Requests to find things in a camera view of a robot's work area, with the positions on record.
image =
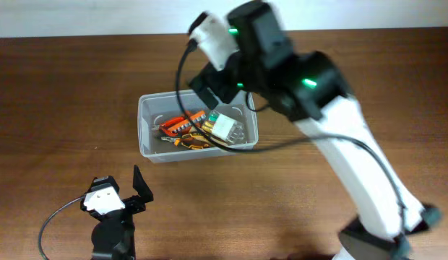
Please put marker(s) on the orange black long-nose pliers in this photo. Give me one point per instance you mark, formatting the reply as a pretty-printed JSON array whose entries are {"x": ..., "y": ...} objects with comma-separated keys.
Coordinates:
[{"x": 191, "y": 141}]

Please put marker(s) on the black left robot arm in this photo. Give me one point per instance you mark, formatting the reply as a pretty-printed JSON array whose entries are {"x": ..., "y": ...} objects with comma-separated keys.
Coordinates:
[{"x": 113, "y": 237}]

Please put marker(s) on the orange perforated plastic bar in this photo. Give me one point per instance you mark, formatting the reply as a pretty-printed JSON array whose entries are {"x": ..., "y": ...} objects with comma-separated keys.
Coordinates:
[{"x": 185, "y": 125}]

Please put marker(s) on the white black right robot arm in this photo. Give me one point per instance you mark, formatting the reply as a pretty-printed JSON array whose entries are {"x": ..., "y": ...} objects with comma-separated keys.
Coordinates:
[{"x": 250, "y": 52}]

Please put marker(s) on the orange scraper with wooden handle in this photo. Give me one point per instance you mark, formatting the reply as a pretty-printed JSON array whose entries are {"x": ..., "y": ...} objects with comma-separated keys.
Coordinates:
[{"x": 208, "y": 139}]

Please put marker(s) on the clear box of coloured bits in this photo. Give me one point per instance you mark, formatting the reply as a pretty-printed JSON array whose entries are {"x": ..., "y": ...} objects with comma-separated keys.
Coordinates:
[{"x": 224, "y": 127}]

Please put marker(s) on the clear plastic storage container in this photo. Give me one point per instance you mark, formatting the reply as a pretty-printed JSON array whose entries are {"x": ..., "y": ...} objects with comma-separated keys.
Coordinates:
[{"x": 154, "y": 109}]

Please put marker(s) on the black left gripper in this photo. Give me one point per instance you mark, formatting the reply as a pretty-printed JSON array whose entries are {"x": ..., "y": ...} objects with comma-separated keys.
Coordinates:
[{"x": 128, "y": 206}]

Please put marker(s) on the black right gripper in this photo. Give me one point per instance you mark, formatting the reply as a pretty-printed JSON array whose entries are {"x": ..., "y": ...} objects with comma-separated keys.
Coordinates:
[{"x": 208, "y": 83}]

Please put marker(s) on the red handled side cutters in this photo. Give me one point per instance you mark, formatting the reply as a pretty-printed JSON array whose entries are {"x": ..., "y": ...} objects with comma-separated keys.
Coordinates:
[{"x": 164, "y": 127}]

